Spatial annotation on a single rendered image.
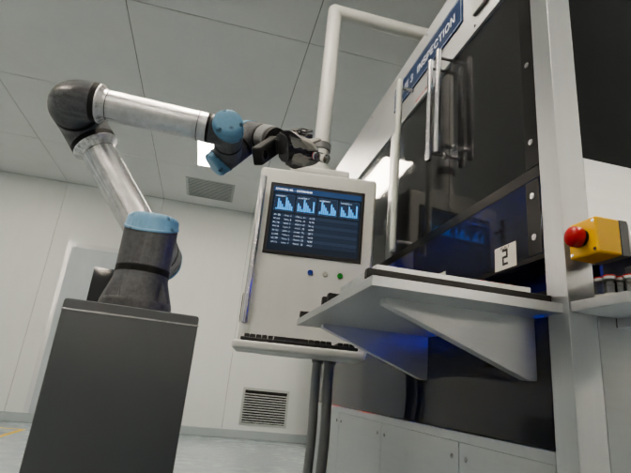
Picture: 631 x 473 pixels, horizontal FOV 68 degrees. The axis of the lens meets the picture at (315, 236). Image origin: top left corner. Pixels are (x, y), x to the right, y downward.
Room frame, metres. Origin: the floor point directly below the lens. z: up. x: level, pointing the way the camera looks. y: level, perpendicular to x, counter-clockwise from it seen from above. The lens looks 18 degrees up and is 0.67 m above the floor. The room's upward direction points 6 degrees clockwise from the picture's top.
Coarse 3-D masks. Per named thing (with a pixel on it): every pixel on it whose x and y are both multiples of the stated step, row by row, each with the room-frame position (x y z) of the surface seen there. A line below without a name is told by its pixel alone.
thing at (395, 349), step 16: (336, 336) 1.45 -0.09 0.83; (352, 336) 1.44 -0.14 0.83; (368, 336) 1.45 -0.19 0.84; (384, 336) 1.46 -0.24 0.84; (400, 336) 1.47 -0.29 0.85; (416, 336) 1.48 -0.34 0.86; (368, 352) 1.46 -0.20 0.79; (384, 352) 1.46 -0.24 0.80; (400, 352) 1.47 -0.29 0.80; (416, 352) 1.48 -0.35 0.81; (400, 368) 1.47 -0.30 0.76; (416, 368) 1.48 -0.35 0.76
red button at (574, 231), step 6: (570, 228) 0.84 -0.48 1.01; (576, 228) 0.83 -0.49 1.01; (582, 228) 0.83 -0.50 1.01; (564, 234) 0.85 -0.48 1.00; (570, 234) 0.84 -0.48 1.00; (576, 234) 0.83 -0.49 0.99; (582, 234) 0.82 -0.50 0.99; (564, 240) 0.85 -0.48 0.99; (570, 240) 0.84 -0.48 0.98; (576, 240) 0.83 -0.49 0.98; (582, 240) 0.83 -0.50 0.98; (570, 246) 0.85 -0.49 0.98; (576, 246) 0.84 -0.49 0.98
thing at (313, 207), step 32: (288, 192) 1.82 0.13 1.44; (320, 192) 1.83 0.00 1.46; (352, 192) 1.84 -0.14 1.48; (288, 224) 1.82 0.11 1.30; (320, 224) 1.83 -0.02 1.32; (352, 224) 1.84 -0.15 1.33; (256, 256) 1.82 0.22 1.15; (288, 256) 1.83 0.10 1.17; (320, 256) 1.83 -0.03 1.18; (352, 256) 1.84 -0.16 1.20; (256, 288) 1.82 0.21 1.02; (288, 288) 1.83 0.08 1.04; (320, 288) 1.84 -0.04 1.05; (256, 320) 1.82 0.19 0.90; (288, 320) 1.83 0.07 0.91
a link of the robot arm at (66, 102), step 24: (48, 96) 1.00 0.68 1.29; (72, 96) 0.97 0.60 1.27; (96, 96) 0.97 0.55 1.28; (120, 96) 0.99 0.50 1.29; (72, 120) 1.02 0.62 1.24; (96, 120) 1.01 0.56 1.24; (120, 120) 1.02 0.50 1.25; (144, 120) 1.01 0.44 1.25; (168, 120) 1.01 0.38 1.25; (192, 120) 1.01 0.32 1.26; (216, 120) 1.00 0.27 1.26; (240, 120) 1.01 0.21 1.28; (216, 144) 1.06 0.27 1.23; (240, 144) 1.09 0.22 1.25
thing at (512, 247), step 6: (504, 246) 1.09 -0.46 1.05; (510, 246) 1.07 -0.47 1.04; (498, 252) 1.12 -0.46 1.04; (504, 252) 1.09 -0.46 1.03; (510, 252) 1.07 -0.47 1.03; (498, 258) 1.12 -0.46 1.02; (504, 258) 1.09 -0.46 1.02; (510, 258) 1.07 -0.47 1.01; (498, 264) 1.12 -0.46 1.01; (510, 264) 1.07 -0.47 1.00; (498, 270) 1.12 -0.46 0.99
